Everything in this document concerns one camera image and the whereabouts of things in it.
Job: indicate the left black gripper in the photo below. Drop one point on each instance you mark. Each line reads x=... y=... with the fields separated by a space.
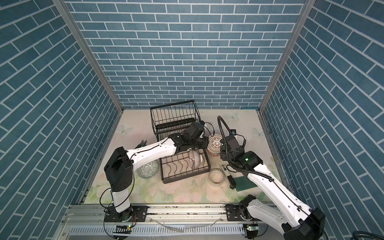
x=205 y=143

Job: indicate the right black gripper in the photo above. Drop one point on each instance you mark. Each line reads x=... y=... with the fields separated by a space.
x=223 y=153

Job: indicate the brown striped ceramic bowl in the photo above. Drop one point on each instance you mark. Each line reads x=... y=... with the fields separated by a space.
x=196 y=159

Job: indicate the green rimmed striped bowl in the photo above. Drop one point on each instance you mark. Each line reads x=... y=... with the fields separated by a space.
x=148 y=170

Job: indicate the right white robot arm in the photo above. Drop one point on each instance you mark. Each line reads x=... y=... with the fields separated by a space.
x=291 y=217

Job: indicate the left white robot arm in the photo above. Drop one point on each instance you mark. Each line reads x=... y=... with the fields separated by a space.
x=120 y=167

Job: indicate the green sponge pad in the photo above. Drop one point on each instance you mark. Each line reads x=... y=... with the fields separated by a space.
x=243 y=183

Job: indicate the right controller board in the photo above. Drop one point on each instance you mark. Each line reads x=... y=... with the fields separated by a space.
x=251 y=231

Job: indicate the controller board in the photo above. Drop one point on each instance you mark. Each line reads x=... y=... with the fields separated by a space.
x=251 y=231
x=122 y=229

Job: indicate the left controller board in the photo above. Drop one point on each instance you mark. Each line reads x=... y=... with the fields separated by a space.
x=122 y=229

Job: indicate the black wire dish rack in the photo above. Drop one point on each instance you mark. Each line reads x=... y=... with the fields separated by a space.
x=181 y=122

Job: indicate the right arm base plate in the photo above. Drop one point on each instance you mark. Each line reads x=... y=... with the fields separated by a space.
x=237 y=213

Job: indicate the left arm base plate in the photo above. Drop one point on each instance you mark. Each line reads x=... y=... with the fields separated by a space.
x=132 y=215

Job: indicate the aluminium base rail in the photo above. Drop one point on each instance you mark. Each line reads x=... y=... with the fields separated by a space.
x=89 y=220

